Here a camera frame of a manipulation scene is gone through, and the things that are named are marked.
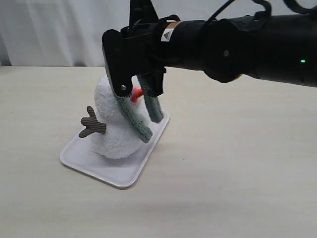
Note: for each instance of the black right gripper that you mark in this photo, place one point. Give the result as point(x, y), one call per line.
point(134, 52)

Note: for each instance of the green knitted scarf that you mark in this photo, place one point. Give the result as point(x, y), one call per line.
point(138, 124)

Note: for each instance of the white plush snowman toy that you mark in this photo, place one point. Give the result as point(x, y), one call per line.
point(112, 124)

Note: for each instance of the white plastic tray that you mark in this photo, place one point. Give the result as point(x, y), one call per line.
point(120, 173)

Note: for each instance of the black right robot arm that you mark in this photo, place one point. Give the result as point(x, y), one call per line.
point(279, 48)

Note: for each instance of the white backdrop curtain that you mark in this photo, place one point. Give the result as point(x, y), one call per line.
point(68, 32)

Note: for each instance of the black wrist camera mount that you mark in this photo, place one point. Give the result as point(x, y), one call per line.
point(142, 11)

